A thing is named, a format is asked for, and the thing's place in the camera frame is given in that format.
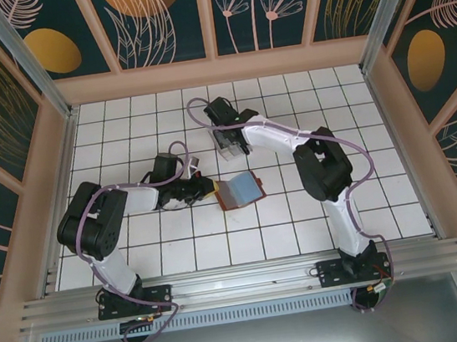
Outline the clear acrylic card stand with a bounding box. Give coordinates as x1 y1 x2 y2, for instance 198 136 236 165
211 125 250 164

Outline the brown leather card holder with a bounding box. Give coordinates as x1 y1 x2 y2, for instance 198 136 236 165
213 169 268 213

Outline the blue credit card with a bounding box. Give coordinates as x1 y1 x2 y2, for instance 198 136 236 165
228 171 265 206

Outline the black round controller board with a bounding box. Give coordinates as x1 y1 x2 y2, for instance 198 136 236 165
117 313 168 342
350 279 395 314

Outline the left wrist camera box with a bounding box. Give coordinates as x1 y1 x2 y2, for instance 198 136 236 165
185 155 205 182

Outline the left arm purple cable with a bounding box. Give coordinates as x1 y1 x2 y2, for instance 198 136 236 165
64 139 216 342

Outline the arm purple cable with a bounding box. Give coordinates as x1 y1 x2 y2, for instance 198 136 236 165
64 139 216 342
185 74 401 334

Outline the aluminium mounting rail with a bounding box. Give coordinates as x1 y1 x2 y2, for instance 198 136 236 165
15 236 457 334

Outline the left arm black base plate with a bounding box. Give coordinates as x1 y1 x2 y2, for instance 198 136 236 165
95 282 176 322

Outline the slotted grey cable duct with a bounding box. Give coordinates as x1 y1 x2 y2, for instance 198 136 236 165
37 291 357 342

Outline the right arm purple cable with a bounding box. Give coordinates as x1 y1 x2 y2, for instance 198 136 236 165
185 74 401 334

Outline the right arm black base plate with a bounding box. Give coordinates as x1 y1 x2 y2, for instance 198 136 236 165
315 251 394 290

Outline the aluminium corner post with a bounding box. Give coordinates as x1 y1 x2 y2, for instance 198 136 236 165
351 0 438 75
0 0 82 129

